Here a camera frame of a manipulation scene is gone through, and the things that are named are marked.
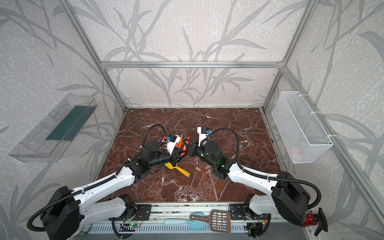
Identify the red marker pen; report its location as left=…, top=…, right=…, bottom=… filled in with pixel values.
left=180, top=141, right=189, bottom=157

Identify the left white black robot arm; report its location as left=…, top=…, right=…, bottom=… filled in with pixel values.
left=40, top=142, right=187, bottom=240

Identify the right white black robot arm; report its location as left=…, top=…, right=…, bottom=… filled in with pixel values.
left=186, top=140, right=310, bottom=226

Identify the yellow toy shovel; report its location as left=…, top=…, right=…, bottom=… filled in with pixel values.
left=165, top=163, right=191, bottom=178

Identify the brown slotted spatula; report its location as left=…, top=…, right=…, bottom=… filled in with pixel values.
left=190, top=210, right=232, bottom=233

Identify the small circuit board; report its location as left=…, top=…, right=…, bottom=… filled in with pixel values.
left=120, top=223, right=141, bottom=232

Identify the light blue silicone spatula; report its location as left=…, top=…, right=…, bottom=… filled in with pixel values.
left=164, top=219, right=207, bottom=231

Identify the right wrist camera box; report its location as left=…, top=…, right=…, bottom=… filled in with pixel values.
left=197, top=127, right=211, bottom=147

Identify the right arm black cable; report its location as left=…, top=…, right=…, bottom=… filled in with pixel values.
left=203, top=127, right=322, bottom=210

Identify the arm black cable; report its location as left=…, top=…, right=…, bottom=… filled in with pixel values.
left=203, top=127, right=322, bottom=210
left=26, top=123, right=168, bottom=232

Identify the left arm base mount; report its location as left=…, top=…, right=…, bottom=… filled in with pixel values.
left=120, top=195, right=152, bottom=221

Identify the aluminium front rail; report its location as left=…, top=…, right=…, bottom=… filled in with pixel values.
left=77, top=202, right=293, bottom=237

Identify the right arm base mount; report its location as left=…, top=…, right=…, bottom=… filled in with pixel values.
left=228, top=194, right=275, bottom=221

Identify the white wire mesh basket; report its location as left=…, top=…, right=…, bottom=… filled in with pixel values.
left=272, top=91, right=334, bottom=164

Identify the clear plastic wall tray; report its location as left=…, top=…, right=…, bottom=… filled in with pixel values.
left=9, top=94, right=98, bottom=163

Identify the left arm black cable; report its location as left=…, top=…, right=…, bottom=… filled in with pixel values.
left=26, top=123, right=168, bottom=232

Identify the aluminium cage frame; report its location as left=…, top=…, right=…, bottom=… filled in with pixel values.
left=59, top=1, right=384, bottom=224

